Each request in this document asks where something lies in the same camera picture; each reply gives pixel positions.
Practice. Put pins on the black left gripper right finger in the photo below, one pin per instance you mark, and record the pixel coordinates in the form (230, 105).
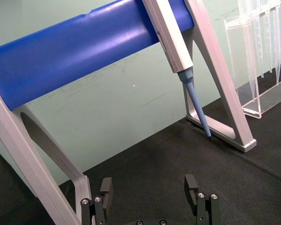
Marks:
(189, 185)

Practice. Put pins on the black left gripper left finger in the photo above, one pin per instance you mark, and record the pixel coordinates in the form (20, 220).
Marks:
(107, 187)

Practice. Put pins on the black table cloth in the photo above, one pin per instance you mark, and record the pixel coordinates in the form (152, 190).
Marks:
(154, 164)

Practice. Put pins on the clear acrylic tube rack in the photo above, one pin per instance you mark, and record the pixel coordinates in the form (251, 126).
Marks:
(269, 96)

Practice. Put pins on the grey stand with blue bar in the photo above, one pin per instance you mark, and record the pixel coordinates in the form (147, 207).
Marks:
(61, 58)

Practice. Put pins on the clear conical plastic tube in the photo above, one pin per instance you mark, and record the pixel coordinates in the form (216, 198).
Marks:
(253, 58)
(272, 42)
(263, 47)
(278, 51)

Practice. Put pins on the white pipette with blue shaft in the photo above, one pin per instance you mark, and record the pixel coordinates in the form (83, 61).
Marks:
(171, 35)

